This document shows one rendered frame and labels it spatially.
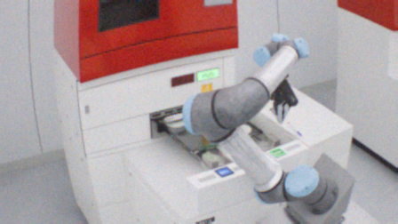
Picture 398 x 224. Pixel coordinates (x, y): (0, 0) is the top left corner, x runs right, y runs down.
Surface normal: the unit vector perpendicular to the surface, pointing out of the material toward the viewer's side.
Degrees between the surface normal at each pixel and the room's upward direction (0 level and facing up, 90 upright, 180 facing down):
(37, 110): 90
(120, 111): 90
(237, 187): 90
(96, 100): 90
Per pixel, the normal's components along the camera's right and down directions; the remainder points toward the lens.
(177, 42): 0.49, 0.37
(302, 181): -0.56, -0.50
